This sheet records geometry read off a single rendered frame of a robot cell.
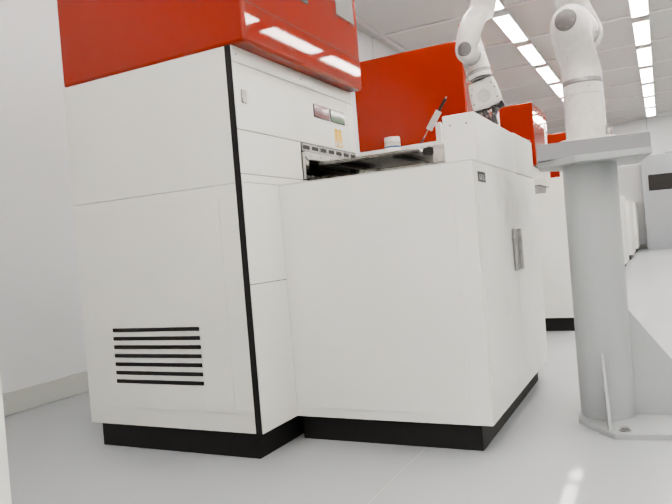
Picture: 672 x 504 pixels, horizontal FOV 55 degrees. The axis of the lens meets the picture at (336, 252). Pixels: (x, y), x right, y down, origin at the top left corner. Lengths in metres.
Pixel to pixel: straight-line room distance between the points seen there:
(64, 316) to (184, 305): 1.37
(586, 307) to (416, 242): 0.59
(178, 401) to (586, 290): 1.31
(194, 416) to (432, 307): 0.81
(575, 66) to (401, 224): 0.74
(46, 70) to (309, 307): 1.97
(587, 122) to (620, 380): 0.79
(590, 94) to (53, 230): 2.40
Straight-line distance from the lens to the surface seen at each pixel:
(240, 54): 2.02
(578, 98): 2.17
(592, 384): 2.17
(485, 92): 2.34
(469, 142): 1.90
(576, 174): 2.12
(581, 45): 2.18
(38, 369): 3.27
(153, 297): 2.13
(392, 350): 1.93
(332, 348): 2.01
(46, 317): 3.28
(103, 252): 2.27
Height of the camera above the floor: 0.61
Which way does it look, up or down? 1 degrees down
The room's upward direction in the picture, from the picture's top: 5 degrees counter-clockwise
